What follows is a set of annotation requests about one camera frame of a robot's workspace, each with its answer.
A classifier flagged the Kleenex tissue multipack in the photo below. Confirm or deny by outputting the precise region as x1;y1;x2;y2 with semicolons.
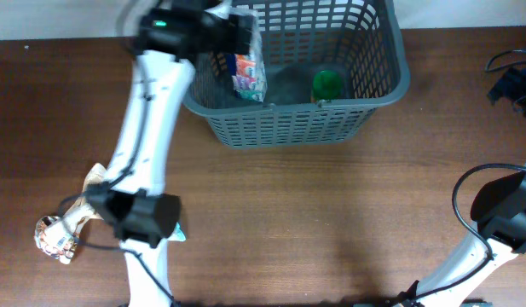
225;8;268;102

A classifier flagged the teal tissue packet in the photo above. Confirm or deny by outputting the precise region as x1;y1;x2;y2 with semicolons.
168;223;187;242

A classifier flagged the green lid jar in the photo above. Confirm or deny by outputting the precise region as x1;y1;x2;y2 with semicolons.
311;70;344;103

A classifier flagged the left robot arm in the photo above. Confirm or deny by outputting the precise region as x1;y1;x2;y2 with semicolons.
85;1;257;306

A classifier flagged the brown snack bag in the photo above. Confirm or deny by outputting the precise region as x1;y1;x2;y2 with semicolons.
33;162;108;265

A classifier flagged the grey plastic basket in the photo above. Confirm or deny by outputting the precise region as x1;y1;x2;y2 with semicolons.
184;0;410;148

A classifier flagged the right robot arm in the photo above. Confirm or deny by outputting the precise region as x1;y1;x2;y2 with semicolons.
393;162;526;306

